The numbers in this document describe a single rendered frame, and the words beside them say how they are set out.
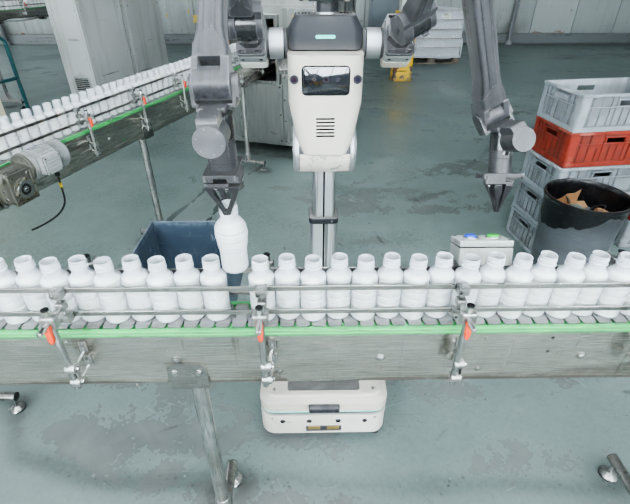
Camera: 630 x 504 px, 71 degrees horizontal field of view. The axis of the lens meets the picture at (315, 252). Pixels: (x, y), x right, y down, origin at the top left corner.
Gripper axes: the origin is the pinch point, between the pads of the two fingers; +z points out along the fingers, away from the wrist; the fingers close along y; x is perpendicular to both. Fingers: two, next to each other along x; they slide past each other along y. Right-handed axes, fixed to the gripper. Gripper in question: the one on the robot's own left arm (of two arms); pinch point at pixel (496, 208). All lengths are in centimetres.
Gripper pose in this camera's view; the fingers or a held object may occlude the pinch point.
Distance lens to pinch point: 123.9
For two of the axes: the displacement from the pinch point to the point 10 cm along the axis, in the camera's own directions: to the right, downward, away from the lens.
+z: 0.1, 9.8, 2.2
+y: 10.0, -0.1, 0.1
